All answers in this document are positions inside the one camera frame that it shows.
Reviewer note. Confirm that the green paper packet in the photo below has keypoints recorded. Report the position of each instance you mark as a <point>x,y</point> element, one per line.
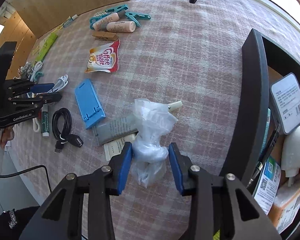
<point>46,46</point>

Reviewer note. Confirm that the orange tissue packet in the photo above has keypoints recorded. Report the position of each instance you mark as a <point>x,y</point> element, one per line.
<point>287,205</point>

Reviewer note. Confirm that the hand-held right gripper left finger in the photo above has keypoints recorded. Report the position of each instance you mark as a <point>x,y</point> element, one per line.
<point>125,170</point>

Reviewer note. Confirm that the glue stick on floor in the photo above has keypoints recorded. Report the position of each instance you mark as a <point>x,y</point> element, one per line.
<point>121,26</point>

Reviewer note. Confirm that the teal hand cream tube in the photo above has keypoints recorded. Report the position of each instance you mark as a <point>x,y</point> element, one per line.
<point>268,120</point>

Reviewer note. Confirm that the wooden clothespin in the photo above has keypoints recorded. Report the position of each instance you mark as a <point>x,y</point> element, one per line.
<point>105,35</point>

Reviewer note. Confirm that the clear plastic bag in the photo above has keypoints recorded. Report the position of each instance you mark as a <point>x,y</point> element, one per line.
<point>150,120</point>

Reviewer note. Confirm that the small clear dropper bottle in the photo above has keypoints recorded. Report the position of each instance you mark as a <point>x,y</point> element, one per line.
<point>70,21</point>

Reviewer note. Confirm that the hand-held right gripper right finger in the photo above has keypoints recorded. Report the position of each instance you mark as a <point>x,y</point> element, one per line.
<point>177,170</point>

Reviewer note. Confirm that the white blue card packet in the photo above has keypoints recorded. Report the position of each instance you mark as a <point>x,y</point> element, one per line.
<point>268,182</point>

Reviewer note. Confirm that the cluster of small metal pieces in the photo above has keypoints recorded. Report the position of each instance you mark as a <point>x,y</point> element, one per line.
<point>25,68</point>

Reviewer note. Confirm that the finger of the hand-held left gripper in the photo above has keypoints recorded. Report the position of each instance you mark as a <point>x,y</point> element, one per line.
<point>42,88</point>
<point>50,97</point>

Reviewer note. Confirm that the coffee creamer packet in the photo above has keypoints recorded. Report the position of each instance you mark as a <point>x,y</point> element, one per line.
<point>103,57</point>

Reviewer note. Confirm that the blue phone stand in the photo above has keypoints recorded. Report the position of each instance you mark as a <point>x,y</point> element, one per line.
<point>88,100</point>

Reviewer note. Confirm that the green lip balm tube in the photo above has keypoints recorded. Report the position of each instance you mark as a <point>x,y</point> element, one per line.
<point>45,122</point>

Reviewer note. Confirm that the brown cardboard box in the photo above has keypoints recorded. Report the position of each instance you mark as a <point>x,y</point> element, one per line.
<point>70,2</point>

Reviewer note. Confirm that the white plug-in device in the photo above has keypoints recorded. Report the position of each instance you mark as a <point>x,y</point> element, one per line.
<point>293,152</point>

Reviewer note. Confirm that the person's left hand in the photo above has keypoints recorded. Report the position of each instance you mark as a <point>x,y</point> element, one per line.
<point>6,137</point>

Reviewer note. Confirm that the black pen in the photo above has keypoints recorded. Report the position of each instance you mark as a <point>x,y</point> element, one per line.
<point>265,157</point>

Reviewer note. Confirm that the black tray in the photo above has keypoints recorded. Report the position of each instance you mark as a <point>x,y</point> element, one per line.
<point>252,105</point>

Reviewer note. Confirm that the small cream tube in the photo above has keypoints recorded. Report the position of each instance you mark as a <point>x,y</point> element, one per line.
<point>176,105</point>

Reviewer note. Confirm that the grey square box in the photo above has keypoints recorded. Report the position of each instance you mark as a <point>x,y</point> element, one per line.
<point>287,102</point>

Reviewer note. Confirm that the plaid cloth desktop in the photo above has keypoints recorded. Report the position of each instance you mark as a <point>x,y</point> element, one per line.
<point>190,67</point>

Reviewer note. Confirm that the white sachet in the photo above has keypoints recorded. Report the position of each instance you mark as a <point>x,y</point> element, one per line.
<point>115,147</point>

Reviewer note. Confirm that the grey sachet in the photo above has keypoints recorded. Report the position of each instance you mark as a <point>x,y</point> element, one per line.
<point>115,130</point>

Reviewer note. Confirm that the person's dark clothing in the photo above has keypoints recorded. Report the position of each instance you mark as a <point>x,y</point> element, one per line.
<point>5,220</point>

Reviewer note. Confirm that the teal clothespin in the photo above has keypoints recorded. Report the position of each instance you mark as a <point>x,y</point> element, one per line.
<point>140,18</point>
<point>101,12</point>

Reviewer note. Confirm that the pink bottle grey cap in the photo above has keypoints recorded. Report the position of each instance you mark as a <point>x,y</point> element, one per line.
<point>110,20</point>

